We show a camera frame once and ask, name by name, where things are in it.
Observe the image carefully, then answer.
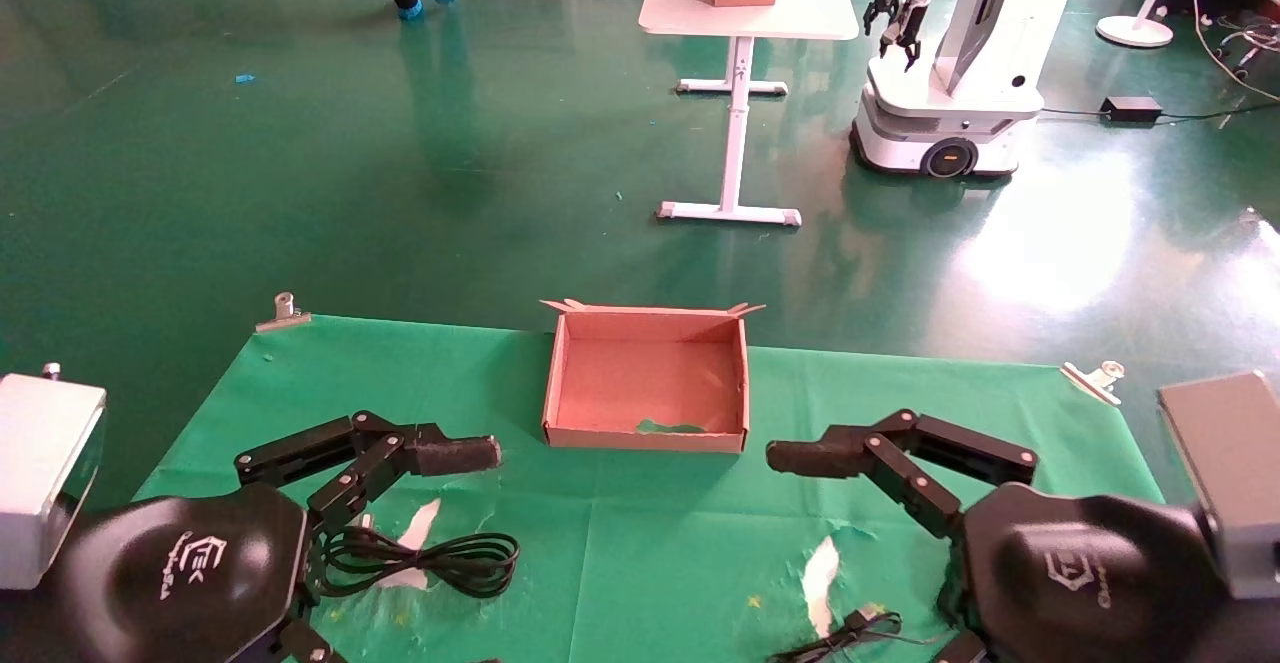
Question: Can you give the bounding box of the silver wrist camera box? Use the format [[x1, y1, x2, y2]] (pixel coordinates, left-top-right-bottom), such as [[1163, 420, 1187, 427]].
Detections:
[[0, 363, 108, 591], [1158, 371, 1280, 601]]

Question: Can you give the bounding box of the silver metal clip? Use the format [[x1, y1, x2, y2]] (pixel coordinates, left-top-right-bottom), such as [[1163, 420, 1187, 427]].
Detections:
[[1060, 360, 1126, 407], [255, 291, 312, 333]]

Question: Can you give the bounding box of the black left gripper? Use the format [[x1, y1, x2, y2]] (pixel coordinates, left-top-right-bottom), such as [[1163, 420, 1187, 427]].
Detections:
[[50, 483, 346, 663]]

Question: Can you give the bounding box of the white floor cable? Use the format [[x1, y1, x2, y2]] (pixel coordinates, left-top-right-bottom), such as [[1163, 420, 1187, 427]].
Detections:
[[1190, 0, 1280, 104]]

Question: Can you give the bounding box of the white idle wheeled robot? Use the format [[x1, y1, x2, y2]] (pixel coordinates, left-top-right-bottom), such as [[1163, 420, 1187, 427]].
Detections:
[[850, 0, 1091, 181]]

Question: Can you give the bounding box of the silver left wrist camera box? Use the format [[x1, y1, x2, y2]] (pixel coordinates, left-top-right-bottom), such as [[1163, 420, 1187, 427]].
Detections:
[[0, 363, 108, 591]]

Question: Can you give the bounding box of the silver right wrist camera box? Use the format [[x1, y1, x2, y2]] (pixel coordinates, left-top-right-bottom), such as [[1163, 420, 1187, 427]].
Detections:
[[1158, 371, 1280, 601]]

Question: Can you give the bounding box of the black power adapter brick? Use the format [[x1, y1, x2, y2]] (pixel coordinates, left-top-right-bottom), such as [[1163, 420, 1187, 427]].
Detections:
[[1100, 95, 1164, 125]]

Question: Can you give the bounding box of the open brown cardboard box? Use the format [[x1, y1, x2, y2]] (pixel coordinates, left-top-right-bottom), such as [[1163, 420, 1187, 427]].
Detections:
[[540, 298, 766, 454]]

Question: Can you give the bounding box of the white pedestal table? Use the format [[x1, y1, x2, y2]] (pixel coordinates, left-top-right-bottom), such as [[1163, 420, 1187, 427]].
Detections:
[[638, 0, 861, 229]]

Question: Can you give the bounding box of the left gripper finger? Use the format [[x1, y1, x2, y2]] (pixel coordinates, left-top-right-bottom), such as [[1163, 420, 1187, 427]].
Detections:
[[235, 410, 502, 534]]

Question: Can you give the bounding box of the green table cloth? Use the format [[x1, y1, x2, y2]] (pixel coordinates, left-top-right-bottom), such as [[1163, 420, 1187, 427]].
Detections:
[[135, 315, 1166, 663]]

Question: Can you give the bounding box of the black floor cable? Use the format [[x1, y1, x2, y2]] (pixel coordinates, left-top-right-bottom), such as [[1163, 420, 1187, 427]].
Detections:
[[1040, 98, 1280, 129]]

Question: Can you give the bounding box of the black power cable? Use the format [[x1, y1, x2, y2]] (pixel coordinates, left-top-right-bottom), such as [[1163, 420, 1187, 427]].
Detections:
[[770, 608, 951, 663], [318, 526, 521, 600]]

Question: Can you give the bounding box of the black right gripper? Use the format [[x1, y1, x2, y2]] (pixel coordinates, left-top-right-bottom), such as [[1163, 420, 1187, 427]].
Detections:
[[766, 408, 1236, 663]]

